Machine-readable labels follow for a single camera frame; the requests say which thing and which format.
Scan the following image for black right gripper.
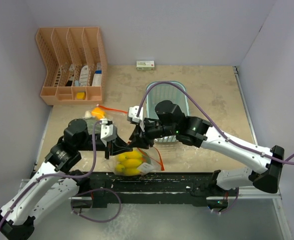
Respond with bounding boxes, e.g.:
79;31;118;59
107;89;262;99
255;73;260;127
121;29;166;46
129;116;177;150

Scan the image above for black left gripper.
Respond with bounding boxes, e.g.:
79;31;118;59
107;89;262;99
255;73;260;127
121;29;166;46
76;132;131;159

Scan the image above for yellow banana bunch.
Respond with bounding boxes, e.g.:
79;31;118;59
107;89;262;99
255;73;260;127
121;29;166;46
114;150;143;176

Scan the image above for orange fruit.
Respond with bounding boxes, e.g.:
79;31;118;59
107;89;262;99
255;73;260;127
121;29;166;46
91;107;106;120

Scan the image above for white garlic bulbs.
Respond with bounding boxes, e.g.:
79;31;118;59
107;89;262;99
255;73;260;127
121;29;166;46
84;110;92;119

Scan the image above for green cucumber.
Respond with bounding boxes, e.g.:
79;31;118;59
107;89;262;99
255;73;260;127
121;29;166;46
142;155;152;165

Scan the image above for clear zip bag orange zipper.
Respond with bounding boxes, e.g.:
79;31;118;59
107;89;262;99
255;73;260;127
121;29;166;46
82;104;127;134

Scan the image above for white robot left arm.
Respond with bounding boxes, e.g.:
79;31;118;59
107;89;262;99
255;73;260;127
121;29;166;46
0;118;130;240

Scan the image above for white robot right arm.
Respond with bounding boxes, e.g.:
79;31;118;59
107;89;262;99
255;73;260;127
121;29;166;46
127;100;284;196

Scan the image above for light blue plastic basket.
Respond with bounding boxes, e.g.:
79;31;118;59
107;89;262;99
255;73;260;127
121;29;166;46
146;81;190;144

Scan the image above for yellow block in organizer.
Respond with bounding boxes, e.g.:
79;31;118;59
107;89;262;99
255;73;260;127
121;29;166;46
76;92;86;100

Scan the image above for white blue box in organizer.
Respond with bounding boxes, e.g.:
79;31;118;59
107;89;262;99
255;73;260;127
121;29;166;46
91;62;102;87

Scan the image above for small green white box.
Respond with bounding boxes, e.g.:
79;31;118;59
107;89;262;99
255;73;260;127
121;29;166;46
136;60;155;71

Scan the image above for white bottle in organizer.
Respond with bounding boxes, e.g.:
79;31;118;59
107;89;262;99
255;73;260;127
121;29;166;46
79;65;90;87

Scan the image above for pink plastic file organizer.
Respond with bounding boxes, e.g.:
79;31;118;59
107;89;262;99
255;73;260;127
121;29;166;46
36;27;108;106

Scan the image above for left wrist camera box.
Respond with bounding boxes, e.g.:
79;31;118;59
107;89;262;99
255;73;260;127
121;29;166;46
100;118;117;146

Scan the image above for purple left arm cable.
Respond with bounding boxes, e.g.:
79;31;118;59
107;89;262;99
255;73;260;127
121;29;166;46
0;121;102;240

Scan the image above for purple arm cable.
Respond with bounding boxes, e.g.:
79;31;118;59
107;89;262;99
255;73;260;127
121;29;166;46
0;121;102;240
138;81;294;166

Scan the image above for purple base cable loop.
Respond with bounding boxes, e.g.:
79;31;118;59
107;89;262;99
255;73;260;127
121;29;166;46
70;187;123;223

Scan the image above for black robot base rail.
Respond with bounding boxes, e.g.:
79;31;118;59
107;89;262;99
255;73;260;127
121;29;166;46
76;171;238;209

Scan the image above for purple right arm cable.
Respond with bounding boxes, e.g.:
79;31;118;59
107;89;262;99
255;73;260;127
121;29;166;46
138;81;294;166

